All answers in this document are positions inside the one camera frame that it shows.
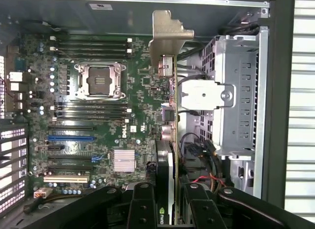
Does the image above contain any silver finned chipset heatsink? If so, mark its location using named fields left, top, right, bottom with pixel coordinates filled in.
left=113, top=149, right=136, bottom=172

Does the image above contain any long black expansion slot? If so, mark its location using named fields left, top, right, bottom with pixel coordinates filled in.
left=48, top=125, right=96, bottom=132
left=48, top=166, right=95, bottom=173
left=48, top=156, right=95, bottom=163

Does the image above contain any white expansion slot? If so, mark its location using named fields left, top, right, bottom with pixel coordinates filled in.
left=43, top=175, right=90, bottom=184

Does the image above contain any blue expansion slot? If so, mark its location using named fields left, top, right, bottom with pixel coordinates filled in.
left=48, top=135, right=95, bottom=142

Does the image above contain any white power connector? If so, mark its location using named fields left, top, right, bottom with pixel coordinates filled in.
left=33, top=187, right=53, bottom=199

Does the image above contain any RAM slot with white latches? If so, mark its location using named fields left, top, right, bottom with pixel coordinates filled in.
left=51, top=116, right=132, bottom=123
left=54, top=107, right=132, bottom=113
left=50, top=46, right=133, bottom=54
left=50, top=36, right=133, bottom=43

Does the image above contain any RAM slot with black latches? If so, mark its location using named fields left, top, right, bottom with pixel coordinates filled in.
left=55, top=52, right=132, bottom=59
left=54, top=111, right=132, bottom=118
left=50, top=102, right=132, bottom=108
left=55, top=41, right=132, bottom=48

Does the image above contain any green Dell motherboard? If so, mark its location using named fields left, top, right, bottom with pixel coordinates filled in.
left=4, top=33, right=178, bottom=207

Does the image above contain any metal CPU socket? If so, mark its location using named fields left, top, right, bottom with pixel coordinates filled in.
left=73, top=61, right=126, bottom=100

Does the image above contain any silver metal disk bay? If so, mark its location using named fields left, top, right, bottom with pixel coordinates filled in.
left=181, top=34, right=269, bottom=200

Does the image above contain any dark grey PC case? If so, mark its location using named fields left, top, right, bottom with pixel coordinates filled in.
left=0, top=0, right=296, bottom=229

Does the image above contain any white case sticker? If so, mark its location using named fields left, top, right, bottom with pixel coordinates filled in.
left=86, top=2, right=113, bottom=11

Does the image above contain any red wire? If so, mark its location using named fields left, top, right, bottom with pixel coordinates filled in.
left=194, top=176, right=225, bottom=188

